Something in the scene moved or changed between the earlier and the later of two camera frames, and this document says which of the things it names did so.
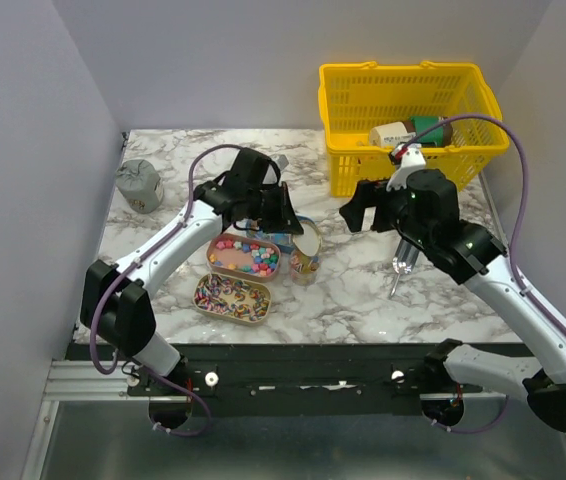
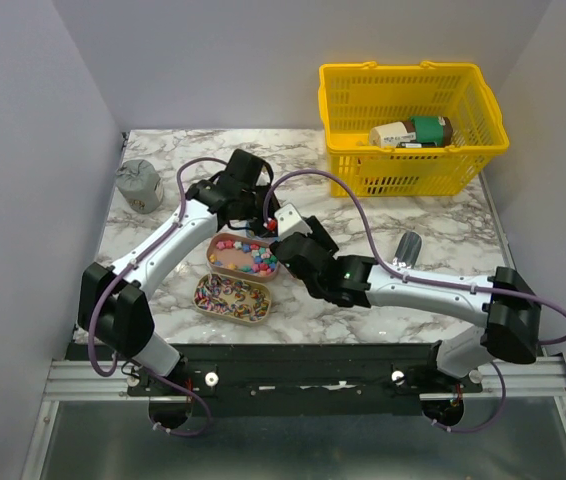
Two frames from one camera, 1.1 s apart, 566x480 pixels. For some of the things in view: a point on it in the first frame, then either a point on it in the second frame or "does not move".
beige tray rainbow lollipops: (232, 299) does not move
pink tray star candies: (241, 257) does not move
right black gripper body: (390, 213) -> (321, 237)
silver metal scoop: (404, 261) does not move
